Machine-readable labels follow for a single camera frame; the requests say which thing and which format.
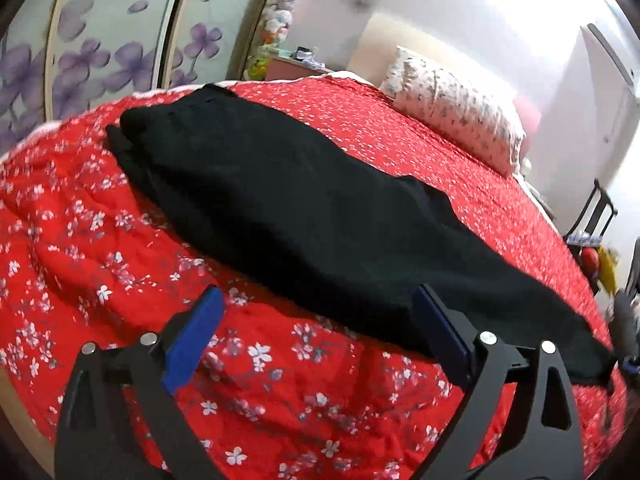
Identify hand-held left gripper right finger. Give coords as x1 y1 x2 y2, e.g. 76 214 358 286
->
412 284 586 480

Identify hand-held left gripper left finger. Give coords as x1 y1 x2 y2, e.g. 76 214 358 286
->
56 285 226 480

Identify black pants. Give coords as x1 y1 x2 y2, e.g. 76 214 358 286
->
105 83 618 388

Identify red floral bedspread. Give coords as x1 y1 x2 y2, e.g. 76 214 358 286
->
0 74 631 480

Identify yellow object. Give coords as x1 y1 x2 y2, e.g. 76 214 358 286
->
597 247 621 293

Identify black chair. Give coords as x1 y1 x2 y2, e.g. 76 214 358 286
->
565 180 618 251

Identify white floral pillow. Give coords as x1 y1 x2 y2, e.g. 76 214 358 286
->
380 45 527 178

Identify pink pillow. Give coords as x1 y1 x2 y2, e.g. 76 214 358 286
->
512 94 543 158

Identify white door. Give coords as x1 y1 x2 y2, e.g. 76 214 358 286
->
580 22 640 196

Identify yellow green toy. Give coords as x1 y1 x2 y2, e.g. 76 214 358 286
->
247 45 273 81

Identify wooden nightstand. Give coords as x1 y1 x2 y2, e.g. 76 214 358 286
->
265 55 336 82

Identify cream headboard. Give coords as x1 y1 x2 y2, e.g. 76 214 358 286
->
350 12 551 126

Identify floral wardrobe doors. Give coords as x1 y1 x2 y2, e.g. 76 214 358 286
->
0 0 281 161

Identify pile of plush toys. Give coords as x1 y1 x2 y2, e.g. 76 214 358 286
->
260 0 301 43

